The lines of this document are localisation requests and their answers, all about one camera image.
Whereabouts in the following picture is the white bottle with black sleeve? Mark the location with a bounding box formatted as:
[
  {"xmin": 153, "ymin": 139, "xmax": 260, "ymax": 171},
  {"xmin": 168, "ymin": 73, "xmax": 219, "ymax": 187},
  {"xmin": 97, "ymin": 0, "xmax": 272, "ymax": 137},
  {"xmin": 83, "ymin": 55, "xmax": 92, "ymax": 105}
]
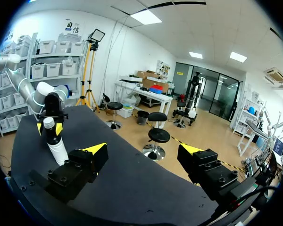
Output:
[{"xmin": 42, "ymin": 117, "xmax": 69, "ymax": 167}]

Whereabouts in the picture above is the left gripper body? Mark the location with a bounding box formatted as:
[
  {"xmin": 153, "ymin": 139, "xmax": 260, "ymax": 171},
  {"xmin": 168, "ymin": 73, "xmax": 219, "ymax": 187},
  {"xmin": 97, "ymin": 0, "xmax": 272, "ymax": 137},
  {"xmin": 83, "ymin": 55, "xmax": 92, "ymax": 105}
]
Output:
[{"xmin": 36, "ymin": 92, "xmax": 69, "ymax": 124}]

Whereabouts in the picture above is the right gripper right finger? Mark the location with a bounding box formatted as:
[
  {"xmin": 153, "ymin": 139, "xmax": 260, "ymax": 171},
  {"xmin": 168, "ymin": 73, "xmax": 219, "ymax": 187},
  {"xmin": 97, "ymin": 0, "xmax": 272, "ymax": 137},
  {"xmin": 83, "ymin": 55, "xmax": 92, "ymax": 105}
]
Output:
[{"xmin": 177, "ymin": 143, "xmax": 241, "ymax": 201}]

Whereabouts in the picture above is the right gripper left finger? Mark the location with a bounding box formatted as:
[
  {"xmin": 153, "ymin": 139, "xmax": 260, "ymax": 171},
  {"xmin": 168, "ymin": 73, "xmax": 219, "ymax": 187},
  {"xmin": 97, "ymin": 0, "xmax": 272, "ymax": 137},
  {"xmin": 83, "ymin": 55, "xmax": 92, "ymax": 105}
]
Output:
[{"xmin": 44, "ymin": 142, "xmax": 109, "ymax": 204}]

